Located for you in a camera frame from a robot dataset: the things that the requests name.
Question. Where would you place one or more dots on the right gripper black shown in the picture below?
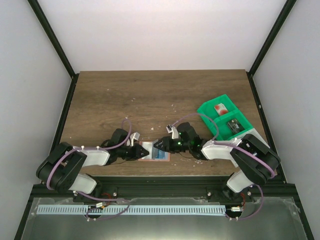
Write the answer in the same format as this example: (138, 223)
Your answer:
(165, 145)

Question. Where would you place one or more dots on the black frame post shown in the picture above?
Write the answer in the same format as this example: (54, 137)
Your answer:
(280, 20)
(39, 13)

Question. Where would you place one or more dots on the left black frame post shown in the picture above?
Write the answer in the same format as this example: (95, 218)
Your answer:
(39, 13)

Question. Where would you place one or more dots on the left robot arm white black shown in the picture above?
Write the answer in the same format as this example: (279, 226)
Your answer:
(60, 171)

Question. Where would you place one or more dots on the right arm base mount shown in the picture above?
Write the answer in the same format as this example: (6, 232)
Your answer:
(223, 194)

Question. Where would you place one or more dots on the red white card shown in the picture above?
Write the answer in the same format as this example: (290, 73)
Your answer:
(221, 109)

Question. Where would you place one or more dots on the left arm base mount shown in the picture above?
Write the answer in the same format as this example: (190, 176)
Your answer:
(104, 192)

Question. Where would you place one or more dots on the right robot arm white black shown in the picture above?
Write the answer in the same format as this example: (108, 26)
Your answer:
(238, 181)

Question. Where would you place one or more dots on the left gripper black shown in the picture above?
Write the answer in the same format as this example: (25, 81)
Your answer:
(135, 152)

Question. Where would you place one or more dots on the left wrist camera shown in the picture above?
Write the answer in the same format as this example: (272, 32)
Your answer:
(133, 138)

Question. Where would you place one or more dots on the green plastic organizer tray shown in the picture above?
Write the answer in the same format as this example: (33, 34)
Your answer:
(218, 124)

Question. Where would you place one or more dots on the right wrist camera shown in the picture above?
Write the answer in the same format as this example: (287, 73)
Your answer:
(172, 130)

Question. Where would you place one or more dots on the blue card in holder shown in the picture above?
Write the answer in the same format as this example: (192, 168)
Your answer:
(158, 154)

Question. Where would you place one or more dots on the white slotted cable duct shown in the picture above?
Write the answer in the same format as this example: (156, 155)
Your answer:
(134, 210)

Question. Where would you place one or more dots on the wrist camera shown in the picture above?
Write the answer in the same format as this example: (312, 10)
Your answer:
(172, 130)
(133, 138)

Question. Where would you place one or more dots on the black card in tray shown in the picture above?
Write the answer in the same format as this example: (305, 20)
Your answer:
(235, 126)

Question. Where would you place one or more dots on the right black frame post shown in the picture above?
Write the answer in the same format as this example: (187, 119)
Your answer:
(280, 20)

